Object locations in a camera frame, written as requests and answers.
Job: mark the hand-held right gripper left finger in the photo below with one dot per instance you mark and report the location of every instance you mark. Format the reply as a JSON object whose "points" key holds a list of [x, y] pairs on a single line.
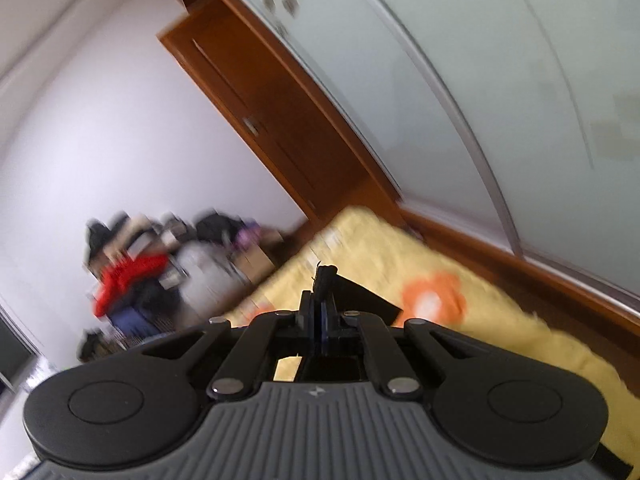
{"points": [[308, 320]]}

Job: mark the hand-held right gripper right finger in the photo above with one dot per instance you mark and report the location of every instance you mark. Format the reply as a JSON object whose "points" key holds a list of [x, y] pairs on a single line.
{"points": [[326, 325]]}

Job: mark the black pants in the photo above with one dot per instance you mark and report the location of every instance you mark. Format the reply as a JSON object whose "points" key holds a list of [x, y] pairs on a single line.
{"points": [[360, 300]]}

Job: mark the cardboard box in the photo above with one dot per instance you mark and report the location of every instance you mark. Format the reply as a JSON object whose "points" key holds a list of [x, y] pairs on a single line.
{"points": [[255, 260]]}

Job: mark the purple item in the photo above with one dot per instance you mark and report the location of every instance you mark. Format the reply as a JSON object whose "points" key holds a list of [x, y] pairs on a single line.
{"points": [[246, 236]]}

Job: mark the white bag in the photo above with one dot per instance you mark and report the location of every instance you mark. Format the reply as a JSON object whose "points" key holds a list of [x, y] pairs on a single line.
{"points": [[205, 275]]}

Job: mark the black bag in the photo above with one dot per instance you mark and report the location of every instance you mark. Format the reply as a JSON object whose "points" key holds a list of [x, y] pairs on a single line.
{"points": [[217, 227]]}

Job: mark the yellow flowered blanket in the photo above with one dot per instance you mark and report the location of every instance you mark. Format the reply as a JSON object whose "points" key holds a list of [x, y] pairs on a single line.
{"points": [[500, 340]]}

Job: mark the dark blue cloth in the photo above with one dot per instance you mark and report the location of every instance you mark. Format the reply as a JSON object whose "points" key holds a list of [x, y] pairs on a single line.
{"points": [[132, 322]]}

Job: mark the red cloth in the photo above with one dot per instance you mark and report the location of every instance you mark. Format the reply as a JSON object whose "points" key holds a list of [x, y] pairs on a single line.
{"points": [[130, 275]]}

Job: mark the wooden door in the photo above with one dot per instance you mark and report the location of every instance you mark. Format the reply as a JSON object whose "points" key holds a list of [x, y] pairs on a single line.
{"points": [[260, 110]]}

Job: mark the frosted glass wardrobe door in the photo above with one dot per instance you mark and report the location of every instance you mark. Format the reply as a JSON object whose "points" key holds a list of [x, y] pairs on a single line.
{"points": [[550, 85], [350, 85]]}

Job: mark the frosted glass sliding wardrobe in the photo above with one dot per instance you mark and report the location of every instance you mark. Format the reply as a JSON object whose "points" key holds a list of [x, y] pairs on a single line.
{"points": [[575, 290]]}

